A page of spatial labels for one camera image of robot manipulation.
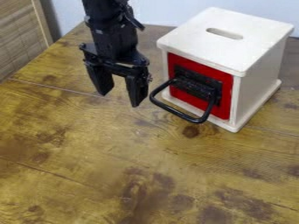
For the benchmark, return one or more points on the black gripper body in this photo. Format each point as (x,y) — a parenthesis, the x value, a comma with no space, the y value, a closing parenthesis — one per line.
(113,48)

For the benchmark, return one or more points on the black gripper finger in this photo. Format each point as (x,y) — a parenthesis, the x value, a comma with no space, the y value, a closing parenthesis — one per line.
(136,87)
(101,78)

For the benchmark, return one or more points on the red wooden drawer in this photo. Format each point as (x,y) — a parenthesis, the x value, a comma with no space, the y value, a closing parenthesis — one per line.
(197,82)

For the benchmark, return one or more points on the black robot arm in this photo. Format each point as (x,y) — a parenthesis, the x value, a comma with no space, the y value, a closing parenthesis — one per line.
(108,10)

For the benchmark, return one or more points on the wooden panel at left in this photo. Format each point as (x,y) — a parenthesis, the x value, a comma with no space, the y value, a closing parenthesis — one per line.
(24,34)

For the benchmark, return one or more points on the white wooden box cabinet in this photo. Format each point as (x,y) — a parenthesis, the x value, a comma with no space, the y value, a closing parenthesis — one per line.
(240,45)

